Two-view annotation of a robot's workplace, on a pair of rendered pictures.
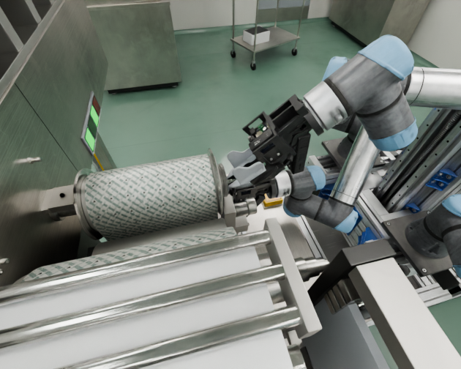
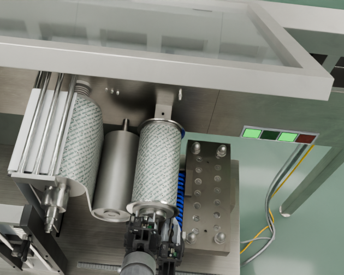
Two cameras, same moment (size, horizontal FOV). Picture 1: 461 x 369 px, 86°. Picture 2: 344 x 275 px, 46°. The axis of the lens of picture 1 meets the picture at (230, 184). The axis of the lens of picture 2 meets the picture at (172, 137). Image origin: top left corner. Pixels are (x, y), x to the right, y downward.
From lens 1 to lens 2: 0.87 m
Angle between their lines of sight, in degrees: 52
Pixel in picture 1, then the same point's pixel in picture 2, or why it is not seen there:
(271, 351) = (16, 165)
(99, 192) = (153, 131)
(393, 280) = (12, 216)
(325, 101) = (129, 258)
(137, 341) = (39, 130)
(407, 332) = not seen: outside the picture
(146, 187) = (147, 157)
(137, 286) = (56, 131)
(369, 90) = not seen: outside the picture
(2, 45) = not seen: hidden behind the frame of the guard
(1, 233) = (129, 90)
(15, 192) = (154, 91)
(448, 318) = not seen: outside the picture
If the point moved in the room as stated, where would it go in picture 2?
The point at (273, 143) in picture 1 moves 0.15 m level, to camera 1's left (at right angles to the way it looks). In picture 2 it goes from (130, 229) to (151, 175)
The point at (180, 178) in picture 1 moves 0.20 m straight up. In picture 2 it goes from (147, 178) to (149, 142)
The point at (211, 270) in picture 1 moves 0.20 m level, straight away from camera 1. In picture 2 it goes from (49, 155) to (132, 165)
